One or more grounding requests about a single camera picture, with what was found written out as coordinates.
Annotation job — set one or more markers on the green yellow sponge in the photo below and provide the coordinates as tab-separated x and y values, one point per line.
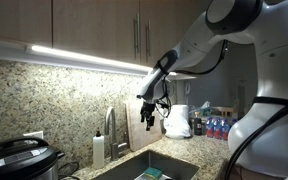
153	172

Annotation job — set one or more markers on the under-cabinet light strip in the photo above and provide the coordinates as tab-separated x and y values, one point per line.
84	57

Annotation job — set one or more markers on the wooden tray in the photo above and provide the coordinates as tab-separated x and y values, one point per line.
223	110

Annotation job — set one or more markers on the white wall outlet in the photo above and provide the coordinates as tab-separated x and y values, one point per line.
34	134

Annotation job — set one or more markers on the stainless steel sink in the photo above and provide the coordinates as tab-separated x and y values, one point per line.
130	168

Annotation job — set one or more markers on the white plastic bag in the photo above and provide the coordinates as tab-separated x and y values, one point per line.
177	123

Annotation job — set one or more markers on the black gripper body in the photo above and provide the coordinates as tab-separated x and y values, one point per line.
148	109

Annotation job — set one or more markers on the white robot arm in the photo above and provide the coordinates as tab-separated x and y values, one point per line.
277	66

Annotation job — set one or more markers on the wooden cutting board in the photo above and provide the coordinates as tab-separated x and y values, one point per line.
137	133

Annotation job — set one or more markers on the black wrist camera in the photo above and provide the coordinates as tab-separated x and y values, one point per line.
162	104

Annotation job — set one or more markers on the tissue box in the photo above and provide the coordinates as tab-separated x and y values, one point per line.
205	105

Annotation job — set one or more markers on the chrome gooseneck tap faucet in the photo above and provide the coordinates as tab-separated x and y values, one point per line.
115	151

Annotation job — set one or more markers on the white soap bottle black cap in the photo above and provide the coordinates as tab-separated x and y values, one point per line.
98	151

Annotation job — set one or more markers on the dark jar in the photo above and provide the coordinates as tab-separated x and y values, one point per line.
198	125

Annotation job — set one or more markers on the black steel pressure cooker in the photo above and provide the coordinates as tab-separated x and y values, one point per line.
17	160

